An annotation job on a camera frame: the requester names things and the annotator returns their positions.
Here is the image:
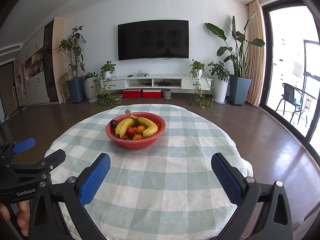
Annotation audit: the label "white television cabinet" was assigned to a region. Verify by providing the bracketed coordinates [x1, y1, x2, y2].
[110, 74, 213, 91]

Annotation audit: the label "spindly yellow-green plant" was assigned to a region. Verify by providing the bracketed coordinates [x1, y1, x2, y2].
[59, 67, 73, 102]

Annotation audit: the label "tall tree in blue pot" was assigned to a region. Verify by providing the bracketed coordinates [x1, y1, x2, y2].
[54, 26, 87, 103]

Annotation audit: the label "trailing pothos in white pot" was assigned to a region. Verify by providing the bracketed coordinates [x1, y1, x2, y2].
[92, 60, 123, 107]
[187, 59, 215, 110]

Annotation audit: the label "beige curtain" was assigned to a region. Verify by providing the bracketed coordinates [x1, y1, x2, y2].
[246, 0, 266, 107]

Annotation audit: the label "dark glass cabinet panel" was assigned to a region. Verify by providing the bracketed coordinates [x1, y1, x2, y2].
[43, 20, 59, 103]

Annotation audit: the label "black wall television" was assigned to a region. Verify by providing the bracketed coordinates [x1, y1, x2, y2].
[117, 19, 190, 61]

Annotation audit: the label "black metal patio chair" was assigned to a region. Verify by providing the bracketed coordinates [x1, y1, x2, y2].
[275, 82, 314, 126]

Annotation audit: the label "green white checked tablecloth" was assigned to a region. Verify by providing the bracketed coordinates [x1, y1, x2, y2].
[44, 104, 253, 240]

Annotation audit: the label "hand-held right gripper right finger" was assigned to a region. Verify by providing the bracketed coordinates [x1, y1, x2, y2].
[211, 152, 293, 240]

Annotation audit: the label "person's left hand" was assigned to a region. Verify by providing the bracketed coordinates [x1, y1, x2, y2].
[0, 200, 31, 235]

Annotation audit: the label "white ceiling air vent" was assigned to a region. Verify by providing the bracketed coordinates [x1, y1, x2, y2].
[0, 44, 23, 57]

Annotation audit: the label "bushy plant in tall white pot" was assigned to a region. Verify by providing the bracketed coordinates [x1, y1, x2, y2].
[207, 61, 230, 104]

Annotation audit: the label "beige wall cabinet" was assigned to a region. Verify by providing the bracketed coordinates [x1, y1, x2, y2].
[14, 34, 50, 105]

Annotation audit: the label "black sliding door frame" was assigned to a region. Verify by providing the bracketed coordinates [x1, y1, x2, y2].
[259, 0, 320, 160]

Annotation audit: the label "brown entrance door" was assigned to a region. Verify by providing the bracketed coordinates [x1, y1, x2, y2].
[0, 62, 19, 123]

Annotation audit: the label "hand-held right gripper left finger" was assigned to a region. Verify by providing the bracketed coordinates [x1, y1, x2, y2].
[29, 153, 111, 240]

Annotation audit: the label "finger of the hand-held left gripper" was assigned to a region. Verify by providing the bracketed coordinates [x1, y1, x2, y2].
[0, 137, 36, 167]
[10, 149, 67, 178]

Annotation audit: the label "plant in white ribbed pot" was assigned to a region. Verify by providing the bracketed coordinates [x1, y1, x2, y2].
[84, 72, 99, 103]

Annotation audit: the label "large-leaf plant in blue pot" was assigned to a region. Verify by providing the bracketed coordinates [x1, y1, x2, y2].
[205, 12, 265, 106]

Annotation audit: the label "yellow banana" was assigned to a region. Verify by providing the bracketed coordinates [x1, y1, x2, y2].
[115, 117, 138, 139]
[125, 109, 159, 137]

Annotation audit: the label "red storage box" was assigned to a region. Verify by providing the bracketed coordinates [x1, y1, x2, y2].
[122, 89, 143, 98]
[142, 89, 162, 98]

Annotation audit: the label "red plastic colander bowl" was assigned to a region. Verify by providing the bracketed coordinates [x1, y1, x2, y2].
[105, 112, 166, 150]

